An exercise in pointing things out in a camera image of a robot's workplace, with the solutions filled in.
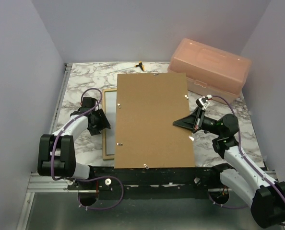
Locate brown frame backing board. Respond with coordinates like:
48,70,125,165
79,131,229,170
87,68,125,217
114,72,195,169

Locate white photo paper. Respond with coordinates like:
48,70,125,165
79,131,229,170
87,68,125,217
105,92,117,155

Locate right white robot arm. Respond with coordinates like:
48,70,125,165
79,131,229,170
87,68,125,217
173,107,285,228

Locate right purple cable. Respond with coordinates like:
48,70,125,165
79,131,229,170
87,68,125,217
207,95,285,227

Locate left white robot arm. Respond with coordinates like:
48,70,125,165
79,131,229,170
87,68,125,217
37,97,111,189

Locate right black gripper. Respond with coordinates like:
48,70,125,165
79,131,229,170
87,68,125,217
174,106,223,136

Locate pink translucent plastic box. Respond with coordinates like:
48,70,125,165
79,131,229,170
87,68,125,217
167,38,252,103

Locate wooden picture frame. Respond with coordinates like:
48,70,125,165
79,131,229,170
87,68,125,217
101,88,118,161

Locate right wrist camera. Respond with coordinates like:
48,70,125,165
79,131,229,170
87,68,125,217
196,94,213,111

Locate yellow black hex key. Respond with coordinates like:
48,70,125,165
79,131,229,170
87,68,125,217
109,61,145,74

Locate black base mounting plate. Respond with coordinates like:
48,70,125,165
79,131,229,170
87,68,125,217
68,163,231,204

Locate aluminium rail left side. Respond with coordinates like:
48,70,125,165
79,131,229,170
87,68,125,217
48,63,73,134

